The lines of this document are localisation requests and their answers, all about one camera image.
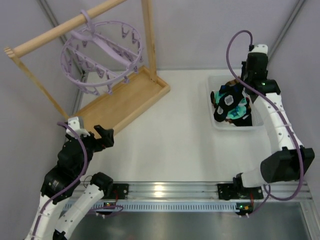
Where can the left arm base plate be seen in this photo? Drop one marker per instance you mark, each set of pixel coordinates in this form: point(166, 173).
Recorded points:
point(119, 191)

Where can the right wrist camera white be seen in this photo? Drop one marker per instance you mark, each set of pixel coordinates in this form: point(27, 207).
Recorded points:
point(259, 48)

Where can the black white striped sock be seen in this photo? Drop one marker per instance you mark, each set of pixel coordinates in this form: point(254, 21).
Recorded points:
point(245, 121)

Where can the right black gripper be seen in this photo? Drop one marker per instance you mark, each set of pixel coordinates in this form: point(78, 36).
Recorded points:
point(244, 88)

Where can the aluminium mounting rail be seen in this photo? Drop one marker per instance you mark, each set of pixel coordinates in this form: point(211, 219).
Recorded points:
point(196, 190)

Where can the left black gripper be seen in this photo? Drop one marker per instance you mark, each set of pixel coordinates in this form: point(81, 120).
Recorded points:
point(99, 141)

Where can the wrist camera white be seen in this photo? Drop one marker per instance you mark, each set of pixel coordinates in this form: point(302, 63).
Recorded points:
point(259, 48)
point(76, 123)

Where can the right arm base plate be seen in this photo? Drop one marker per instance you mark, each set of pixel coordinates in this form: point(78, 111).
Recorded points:
point(231, 191)

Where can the mint green sock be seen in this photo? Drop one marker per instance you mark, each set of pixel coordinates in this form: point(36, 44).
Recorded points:
point(239, 111)

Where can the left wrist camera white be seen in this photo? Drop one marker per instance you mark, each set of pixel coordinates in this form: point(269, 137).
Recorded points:
point(76, 123)

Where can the purple round clip hanger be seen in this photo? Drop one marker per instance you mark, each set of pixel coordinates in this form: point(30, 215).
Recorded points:
point(101, 54)

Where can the white slotted cable duct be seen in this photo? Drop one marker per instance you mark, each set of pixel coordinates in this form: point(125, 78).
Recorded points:
point(172, 207)

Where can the wooden hanging rack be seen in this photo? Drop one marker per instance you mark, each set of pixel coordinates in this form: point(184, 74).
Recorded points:
point(128, 101)

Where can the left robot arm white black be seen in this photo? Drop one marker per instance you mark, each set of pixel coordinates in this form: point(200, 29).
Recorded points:
point(50, 222)

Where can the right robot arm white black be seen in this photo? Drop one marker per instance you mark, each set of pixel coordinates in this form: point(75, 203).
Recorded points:
point(289, 159)

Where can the black sport sock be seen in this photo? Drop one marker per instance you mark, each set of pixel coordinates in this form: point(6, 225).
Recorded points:
point(221, 114)
point(232, 96)

